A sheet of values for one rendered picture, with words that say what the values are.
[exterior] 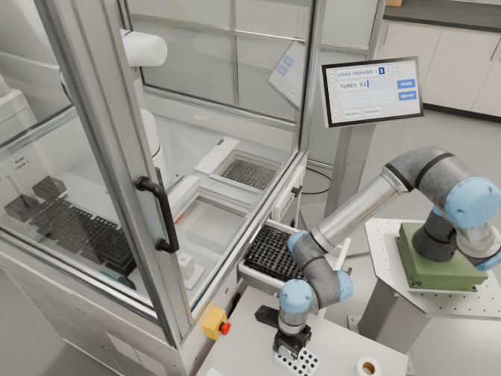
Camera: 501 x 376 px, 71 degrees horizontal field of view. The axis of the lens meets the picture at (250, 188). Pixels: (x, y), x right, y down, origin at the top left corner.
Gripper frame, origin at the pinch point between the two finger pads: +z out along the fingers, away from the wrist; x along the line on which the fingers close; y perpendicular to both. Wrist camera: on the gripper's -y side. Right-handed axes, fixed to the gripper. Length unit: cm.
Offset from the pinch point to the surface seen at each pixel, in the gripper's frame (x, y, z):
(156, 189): -19, -16, -72
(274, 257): 21.7, -18.3, -8.5
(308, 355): 3.8, 7.6, 1.6
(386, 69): 134, -30, -35
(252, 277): 11.5, -20.5, -6.0
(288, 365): -2.5, 4.2, 1.6
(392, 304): 52, 22, 23
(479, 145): 297, 24, 81
